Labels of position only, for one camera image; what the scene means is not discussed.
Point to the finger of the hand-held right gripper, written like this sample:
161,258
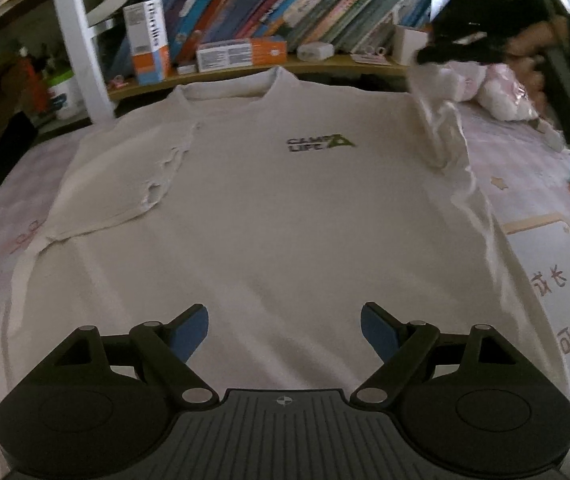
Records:
445,52

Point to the thick grey book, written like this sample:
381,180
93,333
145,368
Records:
110,10

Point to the small white labelled block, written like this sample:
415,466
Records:
185,68

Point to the cream printed t-shirt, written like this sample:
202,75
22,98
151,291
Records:
265,210

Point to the white pen holder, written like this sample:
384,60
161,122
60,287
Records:
407,42

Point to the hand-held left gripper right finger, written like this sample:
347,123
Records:
380,332

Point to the long orange white box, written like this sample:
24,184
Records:
240,54

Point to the row of colourful books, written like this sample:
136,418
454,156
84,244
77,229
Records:
290,5

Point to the person's right hand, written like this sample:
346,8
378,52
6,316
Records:
540,35

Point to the black chair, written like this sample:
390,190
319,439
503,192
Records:
0,155

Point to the white charger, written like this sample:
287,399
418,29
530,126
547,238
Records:
315,50

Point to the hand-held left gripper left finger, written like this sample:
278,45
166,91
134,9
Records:
190,332

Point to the tall white orange box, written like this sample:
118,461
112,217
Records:
147,35

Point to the white wooden bookshelf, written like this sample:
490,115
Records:
80,60

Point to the red bottle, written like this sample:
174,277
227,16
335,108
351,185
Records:
32,85

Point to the pink plush toy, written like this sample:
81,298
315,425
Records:
505,92

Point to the white jar green lid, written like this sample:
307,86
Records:
65,97

